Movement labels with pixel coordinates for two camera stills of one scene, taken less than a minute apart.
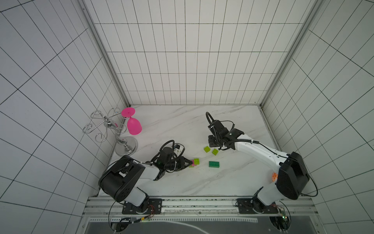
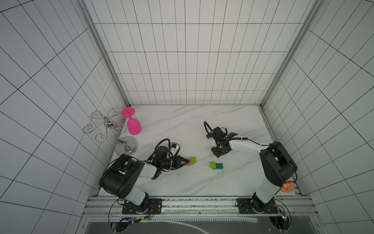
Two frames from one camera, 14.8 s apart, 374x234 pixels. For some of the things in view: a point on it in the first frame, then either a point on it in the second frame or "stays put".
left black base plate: (150, 206) stays put
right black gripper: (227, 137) to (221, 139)
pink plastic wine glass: (134, 127) stays put
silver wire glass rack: (125, 146) stays put
